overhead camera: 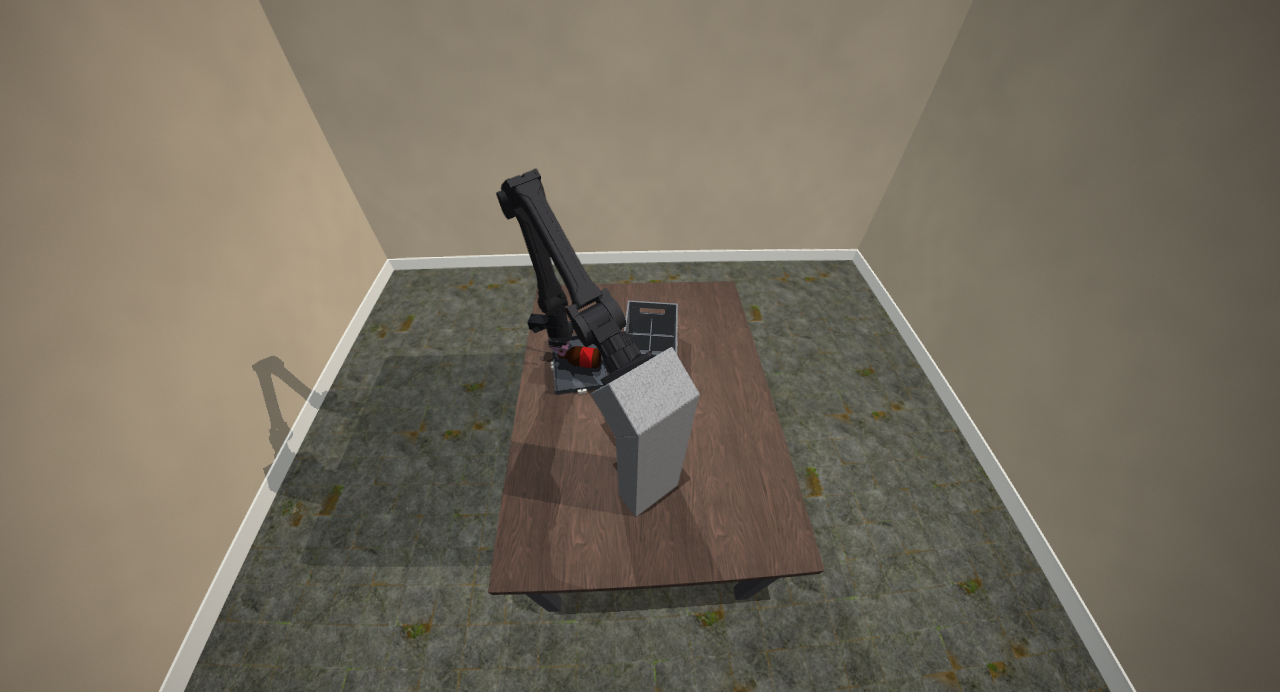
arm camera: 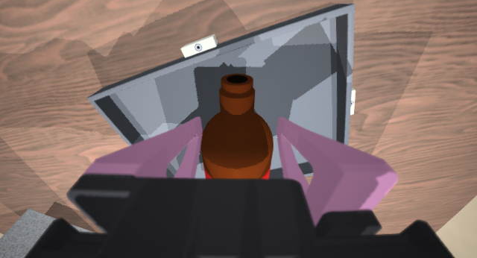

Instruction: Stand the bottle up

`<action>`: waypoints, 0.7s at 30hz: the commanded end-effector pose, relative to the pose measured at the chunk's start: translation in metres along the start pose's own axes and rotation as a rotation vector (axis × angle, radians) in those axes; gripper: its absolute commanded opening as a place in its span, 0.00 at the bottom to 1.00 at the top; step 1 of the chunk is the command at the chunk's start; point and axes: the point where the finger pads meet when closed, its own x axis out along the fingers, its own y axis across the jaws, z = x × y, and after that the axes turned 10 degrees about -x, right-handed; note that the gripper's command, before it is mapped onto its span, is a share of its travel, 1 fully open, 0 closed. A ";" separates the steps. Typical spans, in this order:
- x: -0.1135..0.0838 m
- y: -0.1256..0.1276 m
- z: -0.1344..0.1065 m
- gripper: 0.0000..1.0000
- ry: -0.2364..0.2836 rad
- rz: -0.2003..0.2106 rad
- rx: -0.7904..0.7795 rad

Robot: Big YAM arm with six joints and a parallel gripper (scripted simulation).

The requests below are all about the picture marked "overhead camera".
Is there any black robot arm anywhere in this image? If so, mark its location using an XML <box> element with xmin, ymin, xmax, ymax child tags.
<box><xmin>497</xmin><ymin>168</ymin><xmax>653</xmax><ymax>386</ymax></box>

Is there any brown glass bottle with red label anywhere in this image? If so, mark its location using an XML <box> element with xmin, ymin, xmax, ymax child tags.
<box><xmin>558</xmin><ymin>345</ymin><xmax>602</xmax><ymax>368</ymax></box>

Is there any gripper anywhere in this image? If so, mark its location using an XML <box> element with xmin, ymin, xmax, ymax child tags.
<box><xmin>548</xmin><ymin>320</ymin><xmax>573</xmax><ymax>356</ymax></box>

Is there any dark grey divided crate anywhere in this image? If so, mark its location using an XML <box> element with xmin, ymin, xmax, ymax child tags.
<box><xmin>625</xmin><ymin>301</ymin><xmax>678</xmax><ymax>357</ymax></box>

